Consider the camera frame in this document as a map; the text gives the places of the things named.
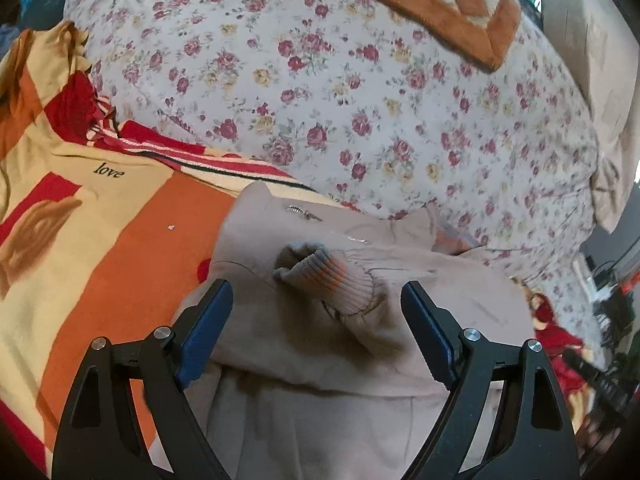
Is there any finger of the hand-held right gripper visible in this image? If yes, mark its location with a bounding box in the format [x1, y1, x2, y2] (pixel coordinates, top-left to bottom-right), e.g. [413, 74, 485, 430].
[564, 346, 637, 423]

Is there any floral quilt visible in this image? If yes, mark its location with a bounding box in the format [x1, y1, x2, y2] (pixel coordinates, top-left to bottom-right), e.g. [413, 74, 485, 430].
[62, 0, 601, 341]

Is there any beige cloth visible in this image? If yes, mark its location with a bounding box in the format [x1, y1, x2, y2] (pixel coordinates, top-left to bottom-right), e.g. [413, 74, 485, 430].
[542, 0, 640, 233]

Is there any orange checkered plush blanket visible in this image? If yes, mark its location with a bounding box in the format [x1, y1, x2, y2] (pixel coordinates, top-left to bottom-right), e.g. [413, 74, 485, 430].
[275, 0, 523, 72]

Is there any orange red printed blanket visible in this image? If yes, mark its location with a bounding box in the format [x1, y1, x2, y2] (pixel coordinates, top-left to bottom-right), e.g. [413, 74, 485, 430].
[0, 20, 606, 480]

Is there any beige zip jacket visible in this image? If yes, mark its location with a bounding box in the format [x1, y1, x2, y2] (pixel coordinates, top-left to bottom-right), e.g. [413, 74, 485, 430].
[172, 181, 536, 480]

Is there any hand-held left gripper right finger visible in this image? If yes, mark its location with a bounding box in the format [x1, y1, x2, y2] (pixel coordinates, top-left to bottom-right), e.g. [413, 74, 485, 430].
[401, 281, 588, 480]

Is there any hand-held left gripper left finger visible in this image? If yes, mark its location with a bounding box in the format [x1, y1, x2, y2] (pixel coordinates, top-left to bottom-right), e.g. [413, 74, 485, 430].
[51, 279, 234, 480]

